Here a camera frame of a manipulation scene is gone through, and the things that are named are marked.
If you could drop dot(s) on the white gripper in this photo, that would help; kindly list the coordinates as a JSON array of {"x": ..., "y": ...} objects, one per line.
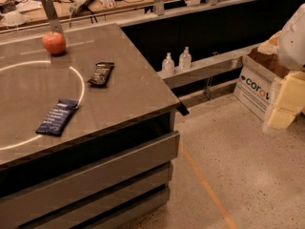
[{"x": 294, "y": 43}]

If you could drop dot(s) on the black rxbar chocolate bar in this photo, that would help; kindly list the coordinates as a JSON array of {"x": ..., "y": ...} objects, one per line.
[{"x": 101, "y": 74}]

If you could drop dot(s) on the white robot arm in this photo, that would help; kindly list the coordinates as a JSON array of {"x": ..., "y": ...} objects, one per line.
[{"x": 291, "y": 47}]

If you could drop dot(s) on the blue rxbar bar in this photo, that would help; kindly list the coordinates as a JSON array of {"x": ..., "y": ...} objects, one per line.
[{"x": 58, "y": 117}]

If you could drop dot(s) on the white corovan cardboard box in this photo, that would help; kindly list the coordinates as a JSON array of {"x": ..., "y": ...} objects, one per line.
[{"x": 260, "y": 69}]

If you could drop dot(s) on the right clear sanitizer bottle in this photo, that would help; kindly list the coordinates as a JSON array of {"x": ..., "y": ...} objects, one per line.
[{"x": 185, "y": 59}]

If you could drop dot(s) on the clear sanitizer bottle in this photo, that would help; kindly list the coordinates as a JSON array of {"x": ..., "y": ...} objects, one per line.
[
  {"x": 185, "y": 59},
  {"x": 168, "y": 65}
]

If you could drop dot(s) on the left clear sanitizer bottle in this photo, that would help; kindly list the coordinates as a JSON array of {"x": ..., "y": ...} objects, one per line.
[{"x": 168, "y": 65}]

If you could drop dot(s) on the metal railing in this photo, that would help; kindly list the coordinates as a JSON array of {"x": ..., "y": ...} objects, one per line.
[{"x": 178, "y": 4}]

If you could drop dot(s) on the grey metal table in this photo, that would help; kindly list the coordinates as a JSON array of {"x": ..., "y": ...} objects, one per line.
[{"x": 113, "y": 161}]

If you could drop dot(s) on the red apple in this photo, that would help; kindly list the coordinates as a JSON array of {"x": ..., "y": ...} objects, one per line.
[{"x": 54, "y": 42}]

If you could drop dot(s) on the white face mask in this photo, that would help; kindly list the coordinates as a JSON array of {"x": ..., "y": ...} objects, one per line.
[{"x": 13, "y": 19}]

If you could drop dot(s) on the grey metal bracket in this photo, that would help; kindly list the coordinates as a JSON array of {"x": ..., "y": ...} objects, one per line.
[{"x": 52, "y": 16}]

